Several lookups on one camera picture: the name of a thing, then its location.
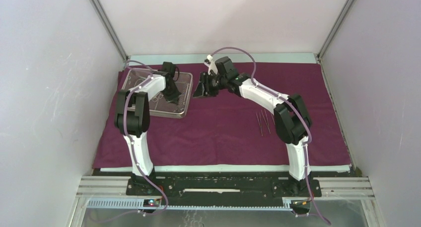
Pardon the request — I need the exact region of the metal mesh instrument tray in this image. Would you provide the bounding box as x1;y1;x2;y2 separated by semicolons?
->
122;69;193;119

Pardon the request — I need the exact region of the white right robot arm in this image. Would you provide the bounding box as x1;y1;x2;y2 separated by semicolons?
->
193;55;312;196

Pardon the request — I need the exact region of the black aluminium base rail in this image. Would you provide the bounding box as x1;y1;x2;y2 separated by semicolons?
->
69;174;382;217

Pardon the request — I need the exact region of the magenta surgical wrap cloth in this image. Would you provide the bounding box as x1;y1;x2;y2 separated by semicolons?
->
92;62;351;168

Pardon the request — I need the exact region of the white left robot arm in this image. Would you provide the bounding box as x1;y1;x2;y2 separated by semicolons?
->
114;62;181;195

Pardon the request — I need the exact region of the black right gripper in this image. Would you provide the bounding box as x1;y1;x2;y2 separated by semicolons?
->
192;72;227;99

